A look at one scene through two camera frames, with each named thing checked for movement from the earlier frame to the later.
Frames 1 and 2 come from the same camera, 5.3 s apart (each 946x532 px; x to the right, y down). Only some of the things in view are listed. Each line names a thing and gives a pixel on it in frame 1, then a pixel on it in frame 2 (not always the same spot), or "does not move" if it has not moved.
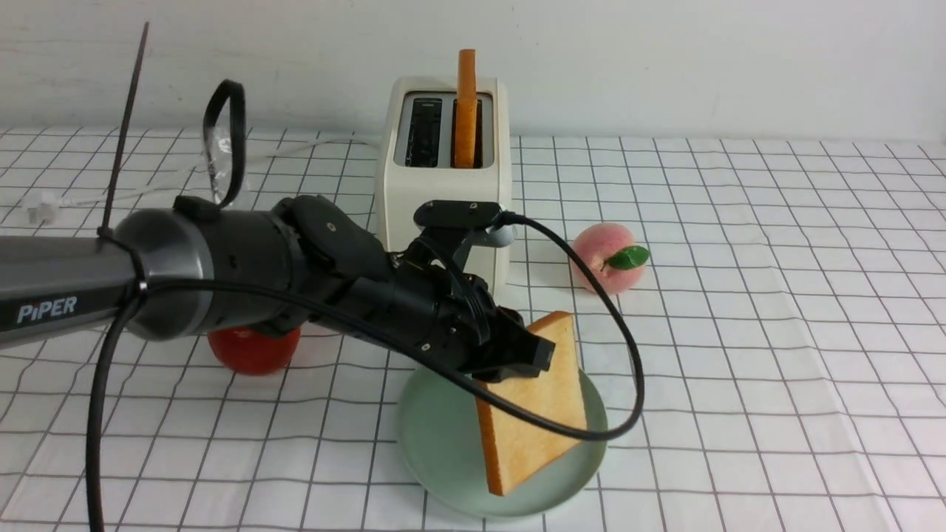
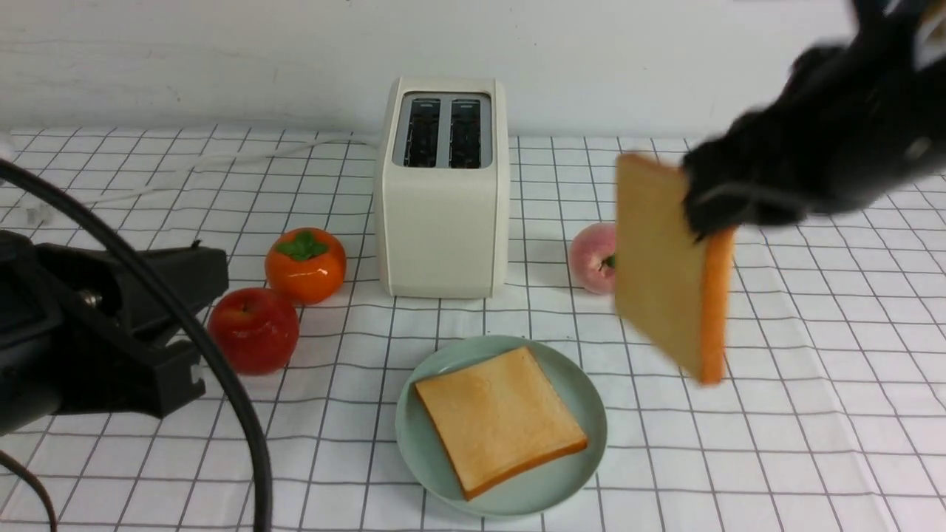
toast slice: (466, 136) to (669, 283)
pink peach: (609, 252) does not move
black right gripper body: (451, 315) to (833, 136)
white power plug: (44, 213) does not move
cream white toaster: (416, 162) does not move
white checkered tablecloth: (763, 322) does not move
